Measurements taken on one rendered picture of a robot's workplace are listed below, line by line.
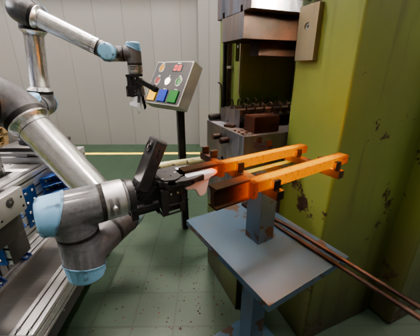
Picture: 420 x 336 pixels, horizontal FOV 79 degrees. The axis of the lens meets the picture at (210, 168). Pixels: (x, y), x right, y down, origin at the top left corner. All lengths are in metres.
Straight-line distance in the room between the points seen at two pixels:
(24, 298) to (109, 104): 3.30
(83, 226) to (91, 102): 3.99
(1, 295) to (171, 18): 3.59
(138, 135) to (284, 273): 3.82
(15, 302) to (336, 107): 1.51
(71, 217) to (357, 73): 0.82
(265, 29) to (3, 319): 1.58
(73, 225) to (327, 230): 0.85
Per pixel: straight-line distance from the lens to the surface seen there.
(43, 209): 0.51
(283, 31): 1.24
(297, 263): 0.76
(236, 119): 1.17
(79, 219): 0.51
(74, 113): 4.60
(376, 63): 0.96
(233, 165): 0.63
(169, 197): 0.55
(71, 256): 0.55
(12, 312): 1.48
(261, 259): 0.75
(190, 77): 1.54
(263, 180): 0.53
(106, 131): 4.46
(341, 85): 0.92
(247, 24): 1.14
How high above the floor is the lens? 1.16
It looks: 21 degrees down
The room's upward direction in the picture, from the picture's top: straight up
